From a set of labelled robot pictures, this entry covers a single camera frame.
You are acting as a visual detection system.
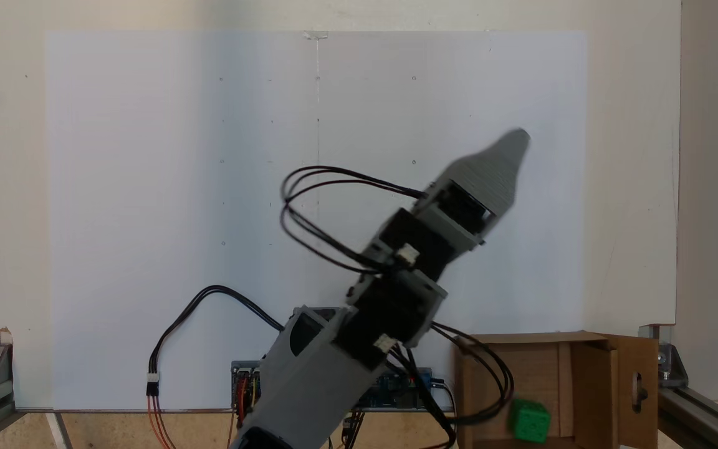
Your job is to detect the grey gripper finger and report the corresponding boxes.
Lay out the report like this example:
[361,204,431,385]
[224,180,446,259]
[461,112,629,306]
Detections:
[500,128,532,154]
[444,138,526,217]

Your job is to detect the green dice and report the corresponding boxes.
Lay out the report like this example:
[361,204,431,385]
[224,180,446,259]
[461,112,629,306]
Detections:
[508,399,552,444]

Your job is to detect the blue circuit board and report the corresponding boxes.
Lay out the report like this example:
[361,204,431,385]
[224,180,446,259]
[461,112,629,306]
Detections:
[359,367,436,413]

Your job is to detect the brown cardboard box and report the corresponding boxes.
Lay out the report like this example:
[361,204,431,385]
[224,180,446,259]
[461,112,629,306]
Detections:
[453,331,659,449]

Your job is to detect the circuit board with jumper pins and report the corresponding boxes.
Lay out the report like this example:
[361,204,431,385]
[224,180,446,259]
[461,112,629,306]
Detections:
[230,360,267,416]

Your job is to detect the large white paper sheet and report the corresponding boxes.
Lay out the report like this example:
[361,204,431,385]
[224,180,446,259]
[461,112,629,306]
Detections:
[44,29,588,413]

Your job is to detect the black looped gripper cable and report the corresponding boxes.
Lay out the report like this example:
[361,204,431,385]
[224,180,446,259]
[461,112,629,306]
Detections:
[279,165,429,276]

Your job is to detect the black looped cable bundle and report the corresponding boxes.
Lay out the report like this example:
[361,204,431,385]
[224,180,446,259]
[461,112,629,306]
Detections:
[389,321,516,449]

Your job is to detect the thin white cable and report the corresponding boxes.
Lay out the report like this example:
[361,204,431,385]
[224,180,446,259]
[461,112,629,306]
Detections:
[434,379,458,413]

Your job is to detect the coloured jumper wires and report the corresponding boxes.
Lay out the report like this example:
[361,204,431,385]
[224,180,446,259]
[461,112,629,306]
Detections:
[227,373,261,447]

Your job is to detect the black cable with white connector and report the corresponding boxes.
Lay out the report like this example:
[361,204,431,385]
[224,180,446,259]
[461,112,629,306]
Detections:
[146,284,286,398]

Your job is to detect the orange and red wires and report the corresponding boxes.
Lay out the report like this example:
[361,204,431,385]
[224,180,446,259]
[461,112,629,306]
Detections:
[146,394,178,449]

